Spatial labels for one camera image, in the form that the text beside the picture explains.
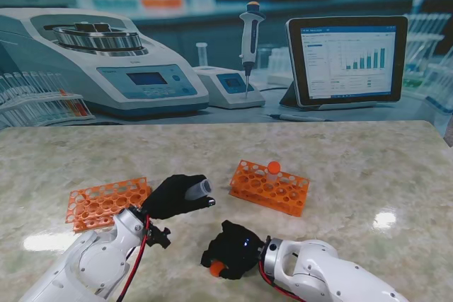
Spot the red left arm cable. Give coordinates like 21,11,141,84
116,214,151,302

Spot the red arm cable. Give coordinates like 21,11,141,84
258,261,305,302
116,214,151,302

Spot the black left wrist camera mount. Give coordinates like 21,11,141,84
147,223,173,249

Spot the clear plastic test tube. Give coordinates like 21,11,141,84
184,179,212,199
265,171,281,190

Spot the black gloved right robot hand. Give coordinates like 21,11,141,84
200,219,265,281

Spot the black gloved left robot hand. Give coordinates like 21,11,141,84
140,174,217,221

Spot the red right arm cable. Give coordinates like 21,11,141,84
258,261,305,302

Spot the orange test tube rack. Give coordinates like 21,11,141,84
229,159,311,217
65,177,153,233

